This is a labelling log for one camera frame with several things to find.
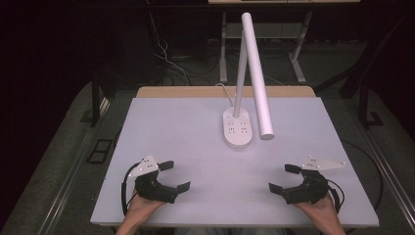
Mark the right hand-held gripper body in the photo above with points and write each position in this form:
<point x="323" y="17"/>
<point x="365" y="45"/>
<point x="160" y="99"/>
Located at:
<point x="311" y="191"/>

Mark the person's left hand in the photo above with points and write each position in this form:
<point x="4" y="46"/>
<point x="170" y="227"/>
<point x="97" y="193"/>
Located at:
<point x="141" y="209"/>

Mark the black floor frame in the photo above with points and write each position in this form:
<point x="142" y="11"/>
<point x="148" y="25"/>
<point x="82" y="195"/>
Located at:
<point x="99" y="150"/>

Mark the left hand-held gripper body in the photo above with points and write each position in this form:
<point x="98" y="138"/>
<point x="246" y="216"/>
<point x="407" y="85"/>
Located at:
<point x="153" y="189"/>

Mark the white desk lamp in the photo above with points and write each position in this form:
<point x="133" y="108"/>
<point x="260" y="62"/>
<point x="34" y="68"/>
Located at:
<point x="256" y="78"/>

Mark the white foam board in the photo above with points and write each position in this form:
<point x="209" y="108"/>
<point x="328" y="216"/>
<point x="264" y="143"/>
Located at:
<point x="202" y="156"/>

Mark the person's right hand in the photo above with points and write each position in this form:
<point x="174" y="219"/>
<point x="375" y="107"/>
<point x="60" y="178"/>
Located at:
<point x="323" y="210"/>

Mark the black metal stand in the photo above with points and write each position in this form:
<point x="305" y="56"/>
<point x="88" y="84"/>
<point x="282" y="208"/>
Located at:
<point x="363" y="107"/>

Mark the aluminium rail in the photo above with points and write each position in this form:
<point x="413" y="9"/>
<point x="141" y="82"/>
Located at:
<point x="385" y="169"/>
<point x="75" y="163"/>

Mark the wooden table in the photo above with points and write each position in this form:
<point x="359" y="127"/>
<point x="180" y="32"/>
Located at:
<point x="182" y="91"/>

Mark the grey metal desk frame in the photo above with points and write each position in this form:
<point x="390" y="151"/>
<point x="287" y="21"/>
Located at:
<point x="223" y="58"/>

